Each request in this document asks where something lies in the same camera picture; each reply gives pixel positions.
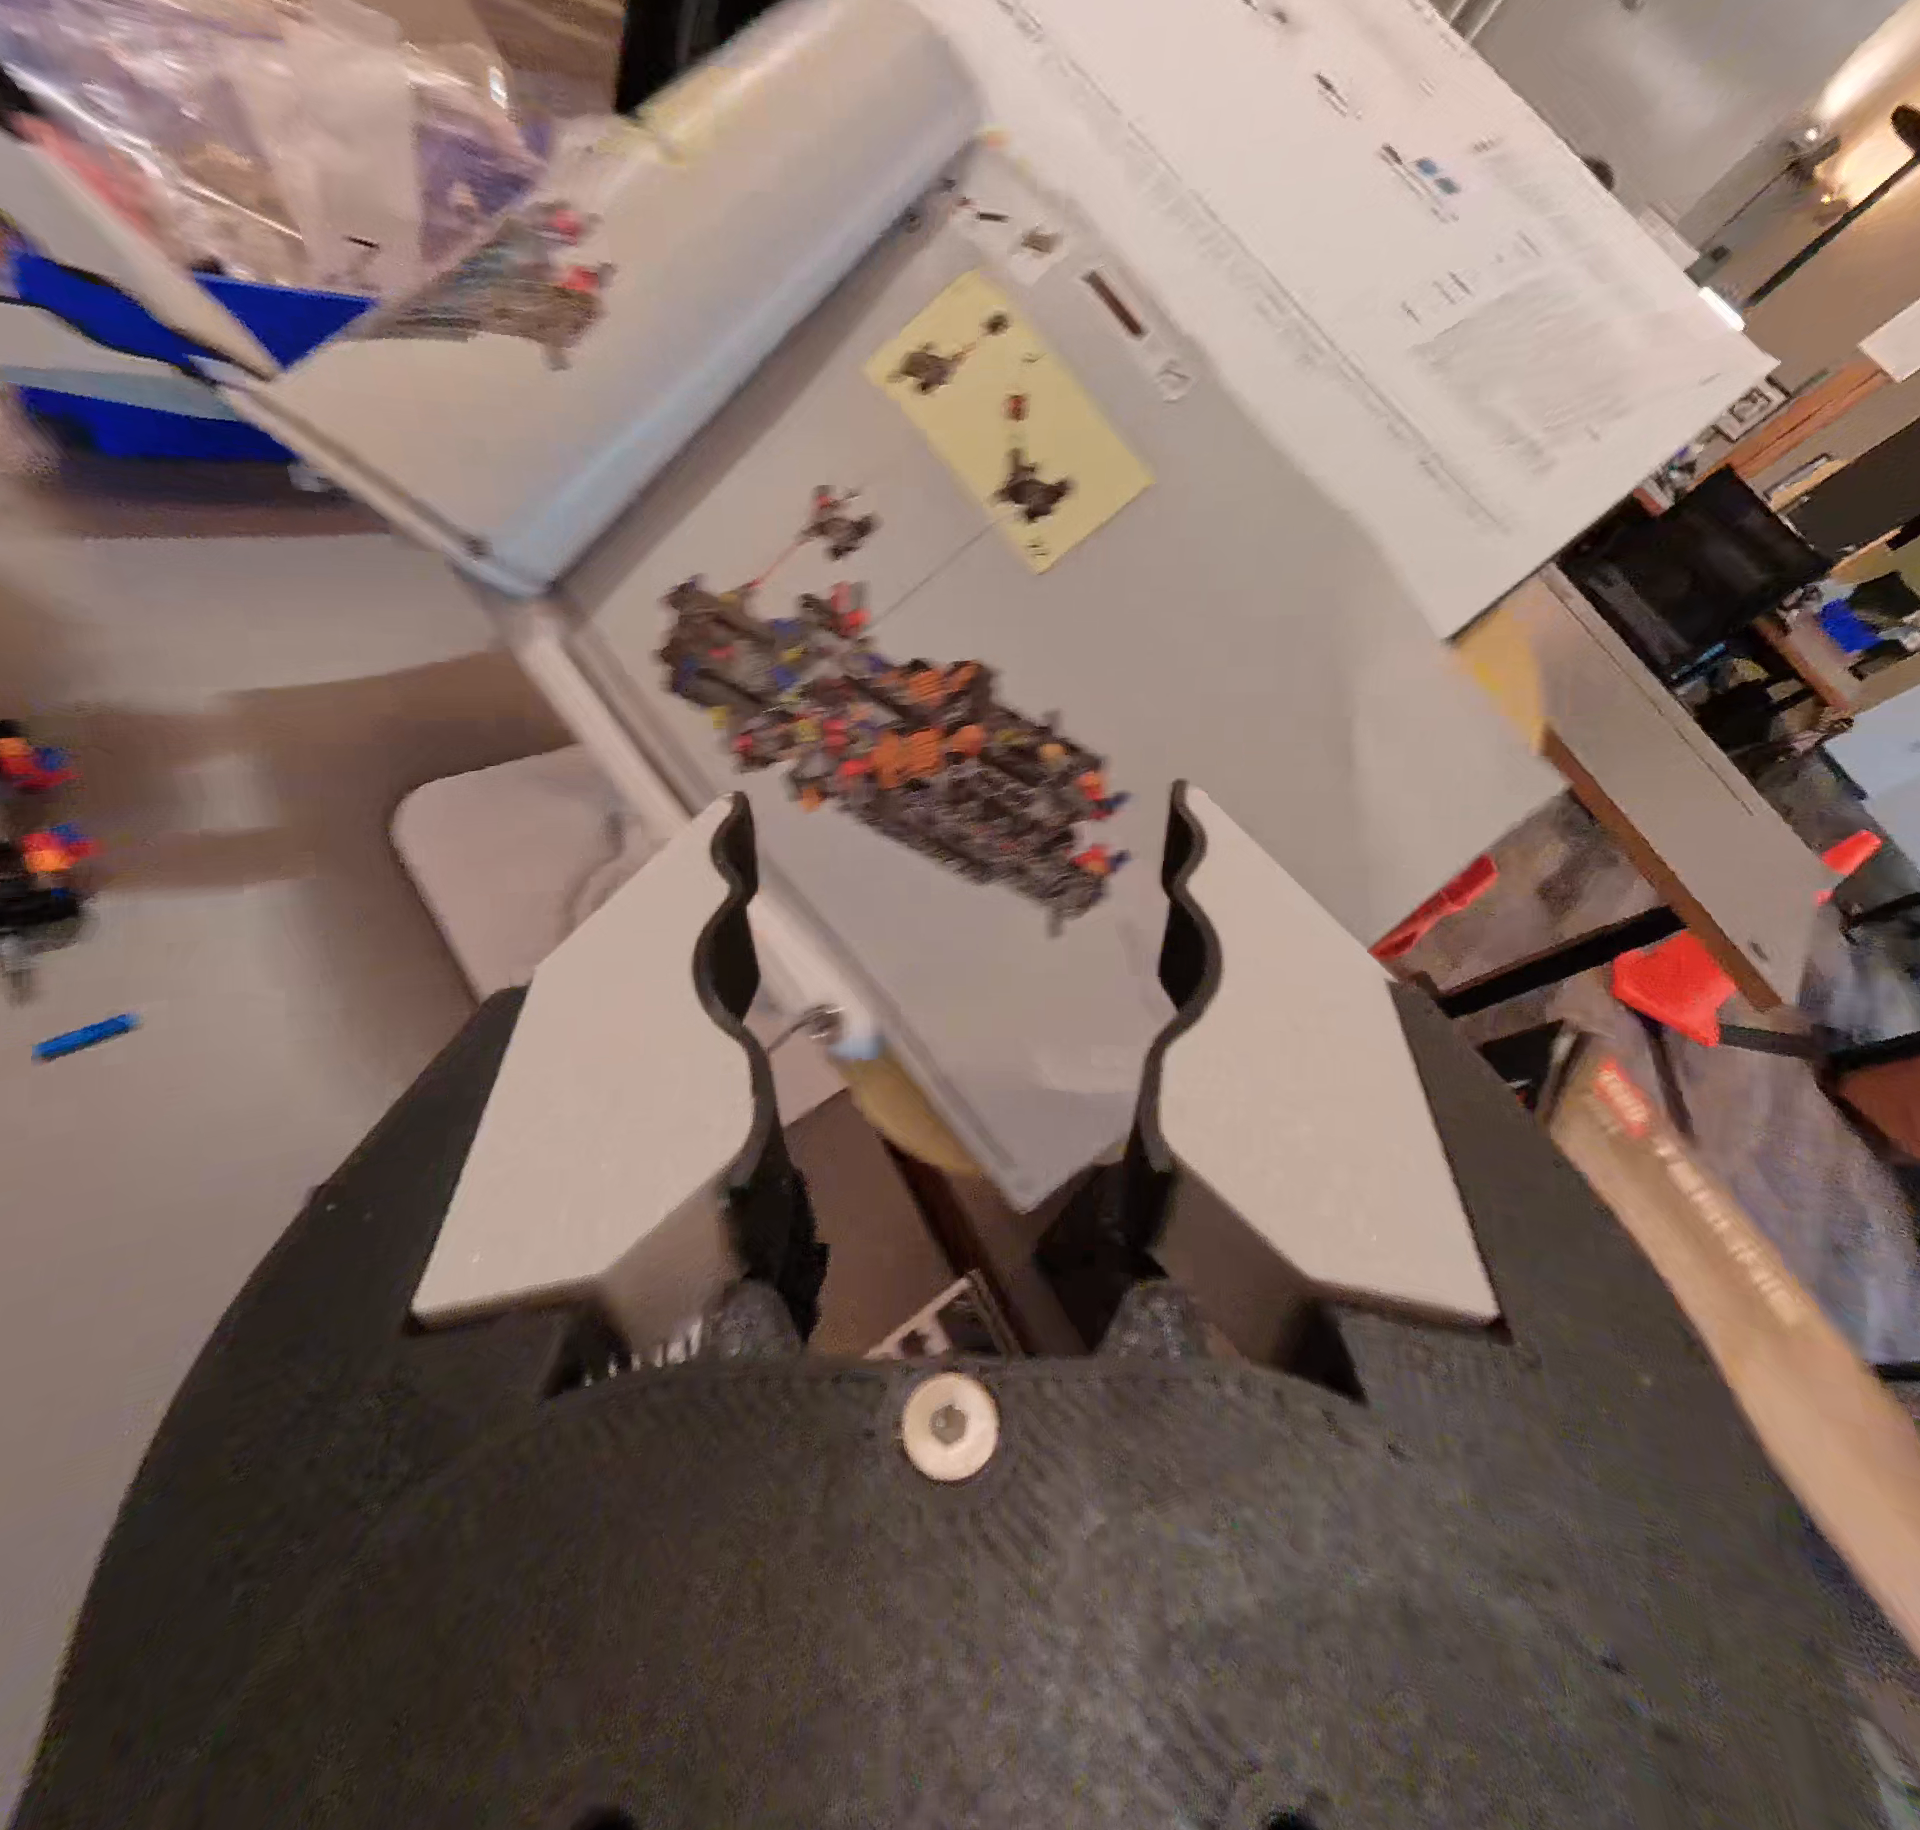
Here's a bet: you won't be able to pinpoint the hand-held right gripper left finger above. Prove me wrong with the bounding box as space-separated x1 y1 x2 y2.
406 792 828 1364

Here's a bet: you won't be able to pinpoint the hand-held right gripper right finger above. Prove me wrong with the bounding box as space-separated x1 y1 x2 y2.
1109 777 1507 1405

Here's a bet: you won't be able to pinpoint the lego instruction booklet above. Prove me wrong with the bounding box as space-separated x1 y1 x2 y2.
246 0 1568 1216

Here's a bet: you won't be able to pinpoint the black orange lego car model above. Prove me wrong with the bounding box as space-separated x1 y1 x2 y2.
0 720 100 991

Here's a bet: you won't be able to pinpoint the red bar clamp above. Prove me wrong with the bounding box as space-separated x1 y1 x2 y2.
1610 930 1920 1096
1371 855 1681 1023

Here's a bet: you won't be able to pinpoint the white plastic seat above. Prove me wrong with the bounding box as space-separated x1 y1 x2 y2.
388 740 723 1000

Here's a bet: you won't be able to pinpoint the yellow round object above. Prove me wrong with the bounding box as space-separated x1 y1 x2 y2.
860 1064 991 1172

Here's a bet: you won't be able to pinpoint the wooden board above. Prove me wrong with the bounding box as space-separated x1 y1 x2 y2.
1545 1043 1920 1652

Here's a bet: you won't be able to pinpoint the grey desk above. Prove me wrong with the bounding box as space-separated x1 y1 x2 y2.
1499 571 1823 1005

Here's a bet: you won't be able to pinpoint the black monitor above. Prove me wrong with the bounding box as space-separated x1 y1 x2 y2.
1559 468 1830 675

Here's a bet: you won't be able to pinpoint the blue plastic bin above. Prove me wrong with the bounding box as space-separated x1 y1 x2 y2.
0 248 375 465

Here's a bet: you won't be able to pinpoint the white printed paper sheet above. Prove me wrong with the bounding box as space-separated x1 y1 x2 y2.
860 0 1777 640

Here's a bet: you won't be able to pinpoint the pile of clear plastic bags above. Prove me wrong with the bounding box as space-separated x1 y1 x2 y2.
0 0 603 301

